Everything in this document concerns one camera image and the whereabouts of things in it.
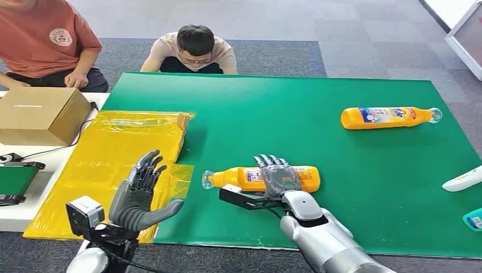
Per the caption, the black cable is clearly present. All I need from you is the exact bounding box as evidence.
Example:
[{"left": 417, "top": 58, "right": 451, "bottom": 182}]
[{"left": 15, "top": 101, "right": 100, "bottom": 162}]

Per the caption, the teal packaged item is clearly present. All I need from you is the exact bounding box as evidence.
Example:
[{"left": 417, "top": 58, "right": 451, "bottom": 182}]
[{"left": 462, "top": 207, "right": 482, "bottom": 233}]

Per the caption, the person's left hand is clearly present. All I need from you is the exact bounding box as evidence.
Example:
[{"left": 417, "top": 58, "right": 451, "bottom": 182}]
[{"left": 64, "top": 70, "right": 90, "bottom": 90}]

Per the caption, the green table mat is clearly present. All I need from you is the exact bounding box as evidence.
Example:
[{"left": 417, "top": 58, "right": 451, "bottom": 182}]
[{"left": 101, "top": 72, "right": 482, "bottom": 260}]

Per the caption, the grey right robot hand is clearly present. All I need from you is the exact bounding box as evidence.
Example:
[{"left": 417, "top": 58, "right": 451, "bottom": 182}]
[{"left": 253, "top": 154, "right": 303, "bottom": 200}]

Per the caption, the brown cardboard box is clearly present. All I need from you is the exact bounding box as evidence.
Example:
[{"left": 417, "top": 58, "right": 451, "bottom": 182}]
[{"left": 0, "top": 86, "right": 93, "bottom": 147}]

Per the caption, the orange detergent bottle clear cap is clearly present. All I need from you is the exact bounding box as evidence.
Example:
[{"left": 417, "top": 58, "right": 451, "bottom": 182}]
[
  {"left": 340, "top": 106, "right": 443, "bottom": 131},
  {"left": 201, "top": 165, "right": 322, "bottom": 194}
]

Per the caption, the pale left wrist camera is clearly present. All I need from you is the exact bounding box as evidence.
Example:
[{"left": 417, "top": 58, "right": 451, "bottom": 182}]
[{"left": 65, "top": 195, "right": 106, "bottom": 238}]

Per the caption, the person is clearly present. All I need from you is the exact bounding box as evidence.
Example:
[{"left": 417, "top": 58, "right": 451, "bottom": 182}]
[
  {"left": 0, "top": 0, "right": 110, "bottom": 93},
  {"left": 140, "top": 24, "right": 239, "bottom": 75}
]

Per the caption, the yellow plastic bag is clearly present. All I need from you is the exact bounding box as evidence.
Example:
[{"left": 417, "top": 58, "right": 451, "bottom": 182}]
[{"left": 23, "top": 110, "right": 196, "bottom": 244}]

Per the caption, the black power plug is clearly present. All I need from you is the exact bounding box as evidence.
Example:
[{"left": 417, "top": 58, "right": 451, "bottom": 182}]
[{"left": 0, "top": 152, "right": 24, "bottom": 164}]

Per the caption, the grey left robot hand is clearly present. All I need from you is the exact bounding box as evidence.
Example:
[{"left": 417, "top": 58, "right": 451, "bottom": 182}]
[{"left": 109, "top": 149, "right": 185, "bottom": 233}]

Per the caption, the green black-rimmed device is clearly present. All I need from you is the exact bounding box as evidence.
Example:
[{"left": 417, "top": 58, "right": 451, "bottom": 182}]
[{"left": 0, "top": 160, "right": 47, "bottom": 207}]

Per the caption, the white framed display panel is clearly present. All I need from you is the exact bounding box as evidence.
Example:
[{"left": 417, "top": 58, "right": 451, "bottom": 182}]
[{"left": 443, "top": 0, "right": 482, "bottom": 82}]

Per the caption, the white plastic bottle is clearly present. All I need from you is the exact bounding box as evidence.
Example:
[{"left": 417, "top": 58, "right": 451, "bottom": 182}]
[{"left": 442, "top": 164, "right": 482, "bottom": 193}]

